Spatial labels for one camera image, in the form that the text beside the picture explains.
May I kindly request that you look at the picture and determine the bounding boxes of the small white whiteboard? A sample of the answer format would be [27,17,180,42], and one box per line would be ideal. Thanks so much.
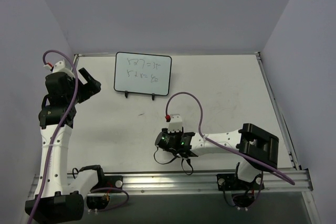
[114,52,172,96]

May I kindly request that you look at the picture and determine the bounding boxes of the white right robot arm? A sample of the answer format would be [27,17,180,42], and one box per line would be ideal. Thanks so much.
[155,123,279,189]

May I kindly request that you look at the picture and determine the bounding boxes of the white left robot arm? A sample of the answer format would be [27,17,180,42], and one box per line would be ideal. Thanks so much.
[25,68,106,223]

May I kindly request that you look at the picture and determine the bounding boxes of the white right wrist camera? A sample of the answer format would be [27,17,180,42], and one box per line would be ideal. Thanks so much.
[165,114,183,133]

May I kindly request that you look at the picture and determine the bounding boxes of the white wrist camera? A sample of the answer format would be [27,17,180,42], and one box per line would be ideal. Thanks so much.
[44,60,75,78]
[165,114,183,133]

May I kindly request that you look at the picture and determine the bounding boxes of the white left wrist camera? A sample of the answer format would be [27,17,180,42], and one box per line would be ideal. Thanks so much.
[44,60,75,78]

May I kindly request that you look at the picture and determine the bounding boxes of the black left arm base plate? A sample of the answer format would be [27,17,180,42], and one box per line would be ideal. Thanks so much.
[102,175,123,189]

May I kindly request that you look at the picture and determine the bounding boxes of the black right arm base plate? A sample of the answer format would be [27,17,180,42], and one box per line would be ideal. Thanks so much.
[216,173,260,191]

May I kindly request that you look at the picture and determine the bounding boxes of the aluminium front rail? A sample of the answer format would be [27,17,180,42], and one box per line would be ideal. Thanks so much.
[27,169,314,198]

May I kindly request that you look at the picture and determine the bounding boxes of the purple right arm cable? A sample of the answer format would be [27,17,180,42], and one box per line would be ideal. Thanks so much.
[165,92,296,208]

